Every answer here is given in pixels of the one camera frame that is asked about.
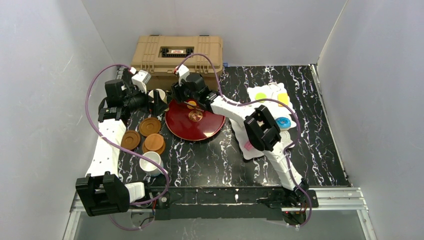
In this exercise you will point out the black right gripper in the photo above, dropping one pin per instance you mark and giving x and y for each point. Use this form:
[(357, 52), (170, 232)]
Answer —
[(185, 96)]

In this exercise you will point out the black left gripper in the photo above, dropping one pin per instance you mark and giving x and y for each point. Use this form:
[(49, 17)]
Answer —
[(151, 100)]

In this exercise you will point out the orange round cookie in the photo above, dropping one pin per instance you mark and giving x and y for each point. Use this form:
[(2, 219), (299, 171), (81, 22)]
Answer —
[(191, 105)]

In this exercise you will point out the black tongs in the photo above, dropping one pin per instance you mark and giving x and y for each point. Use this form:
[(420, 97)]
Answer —
[(197, 109)]

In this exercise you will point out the small light wooden coaster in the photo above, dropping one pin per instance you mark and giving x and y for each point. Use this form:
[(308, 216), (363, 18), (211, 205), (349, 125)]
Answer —
[(154, 142)]

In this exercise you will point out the white mug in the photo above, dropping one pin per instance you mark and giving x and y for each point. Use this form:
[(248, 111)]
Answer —
[(149, 168)]

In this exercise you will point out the green round macaron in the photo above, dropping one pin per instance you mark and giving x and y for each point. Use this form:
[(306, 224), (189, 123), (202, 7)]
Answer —
[(260, 96)]

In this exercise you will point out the pink rectangular cake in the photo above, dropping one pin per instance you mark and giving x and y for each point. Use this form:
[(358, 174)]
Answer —
[(248, 146)]

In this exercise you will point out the white three-tier cake stand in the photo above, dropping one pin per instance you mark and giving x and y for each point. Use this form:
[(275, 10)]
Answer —
[(281, 114)]

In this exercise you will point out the orange square cake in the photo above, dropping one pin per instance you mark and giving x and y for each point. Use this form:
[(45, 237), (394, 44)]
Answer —
[(283, 98)]

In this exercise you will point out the blue frosted donut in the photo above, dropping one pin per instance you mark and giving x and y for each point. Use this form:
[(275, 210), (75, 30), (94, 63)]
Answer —
[(284, 123)]

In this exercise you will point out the pale yellow mug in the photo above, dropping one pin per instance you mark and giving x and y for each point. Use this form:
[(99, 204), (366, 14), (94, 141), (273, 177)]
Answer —
[(161, 93)]

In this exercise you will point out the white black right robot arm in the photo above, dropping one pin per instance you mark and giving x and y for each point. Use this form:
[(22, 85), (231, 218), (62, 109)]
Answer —
[(257, 122)]

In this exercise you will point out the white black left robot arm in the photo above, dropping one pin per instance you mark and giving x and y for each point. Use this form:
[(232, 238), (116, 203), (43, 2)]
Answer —
[(100, 190)]

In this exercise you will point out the round red tray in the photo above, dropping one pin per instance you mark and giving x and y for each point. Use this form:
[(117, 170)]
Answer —
[(192, 125)]

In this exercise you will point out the brown wooden coaster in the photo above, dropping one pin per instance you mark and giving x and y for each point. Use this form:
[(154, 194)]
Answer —
[(150, 125)]

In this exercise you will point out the tan plastic toolbox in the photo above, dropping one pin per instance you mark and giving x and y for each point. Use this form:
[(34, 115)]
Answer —
[(160, 54)]

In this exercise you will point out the dark brown coaster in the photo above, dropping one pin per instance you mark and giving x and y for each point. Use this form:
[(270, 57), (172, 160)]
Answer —
[(130, 140)]

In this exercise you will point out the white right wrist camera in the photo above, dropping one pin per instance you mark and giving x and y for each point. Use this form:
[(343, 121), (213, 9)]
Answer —
[(182, 72)]

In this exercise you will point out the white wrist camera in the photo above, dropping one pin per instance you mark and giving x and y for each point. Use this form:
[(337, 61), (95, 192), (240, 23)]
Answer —
[(140, 79), (182, 72)]

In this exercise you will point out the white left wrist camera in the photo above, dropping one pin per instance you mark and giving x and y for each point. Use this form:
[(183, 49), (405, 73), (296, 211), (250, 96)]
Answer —
[(140, 79)]

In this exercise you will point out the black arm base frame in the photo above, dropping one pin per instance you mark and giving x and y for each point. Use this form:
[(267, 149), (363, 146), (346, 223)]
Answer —
[(248, 202)]

